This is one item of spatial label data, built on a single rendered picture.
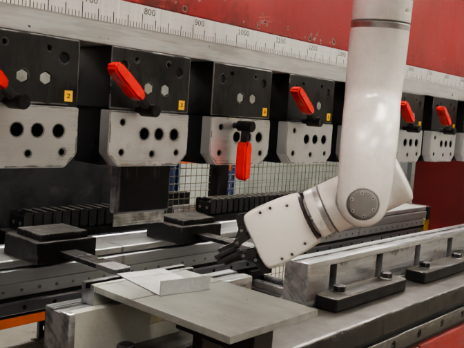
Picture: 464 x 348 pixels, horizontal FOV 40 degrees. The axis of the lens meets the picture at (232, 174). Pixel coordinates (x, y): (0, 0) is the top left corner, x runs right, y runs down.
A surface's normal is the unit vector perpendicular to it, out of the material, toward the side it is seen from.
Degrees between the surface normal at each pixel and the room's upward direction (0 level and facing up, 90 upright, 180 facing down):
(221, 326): 0
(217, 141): 90
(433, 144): 90
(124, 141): 90
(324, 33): 90
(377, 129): 55
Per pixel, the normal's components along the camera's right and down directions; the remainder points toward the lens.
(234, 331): 0.07, -0.99
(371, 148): -0.11, -0.26
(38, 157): 0.74, 0.11
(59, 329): -0.67, 0.02
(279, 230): -0.25, 0.07
